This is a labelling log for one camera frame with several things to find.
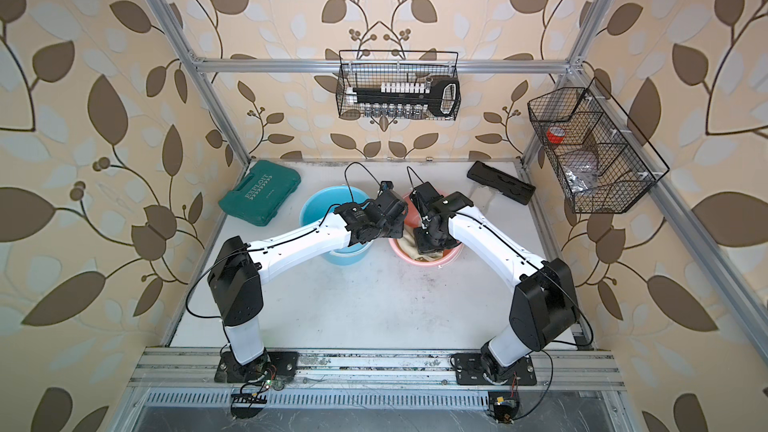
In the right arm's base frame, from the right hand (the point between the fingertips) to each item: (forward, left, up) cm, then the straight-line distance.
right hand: (428, 246), depth 83 cm
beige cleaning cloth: (0, +6, +3) cm, 6 cm away
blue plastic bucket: (+12, +30, +6) cm, 33 cm away
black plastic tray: (+31, -34, -11) cm, 47 cm away
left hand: (+7, +9, +4) cm, 12 cm away
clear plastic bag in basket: (+6, -37, +20) cm, 42 cm away
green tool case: (+29, +55, -5) cm, 63 cm away
